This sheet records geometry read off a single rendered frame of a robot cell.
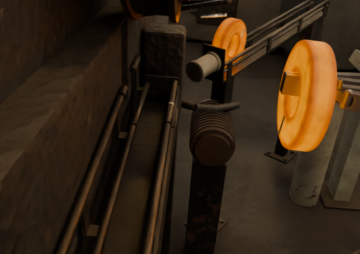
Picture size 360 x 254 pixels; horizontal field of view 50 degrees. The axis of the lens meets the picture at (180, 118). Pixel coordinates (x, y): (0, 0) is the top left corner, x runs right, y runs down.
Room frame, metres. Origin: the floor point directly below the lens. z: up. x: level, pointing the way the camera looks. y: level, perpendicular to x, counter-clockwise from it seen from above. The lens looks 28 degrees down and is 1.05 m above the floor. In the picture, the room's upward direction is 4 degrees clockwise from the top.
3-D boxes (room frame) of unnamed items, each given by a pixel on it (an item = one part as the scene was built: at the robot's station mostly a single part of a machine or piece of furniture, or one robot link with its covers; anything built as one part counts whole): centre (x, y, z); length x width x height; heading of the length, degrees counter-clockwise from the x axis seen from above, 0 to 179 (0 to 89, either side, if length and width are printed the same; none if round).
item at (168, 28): (0.91, 0.05, 0.68); 0.11 x 0.08 x 0.24; 88
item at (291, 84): (0.50, -0.17, 0.84); 0.07 x 0.01 x 0.03; 89
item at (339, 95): (0.48, -0.20, 0.84); 0.05 x 0.03 x 0.01; 89
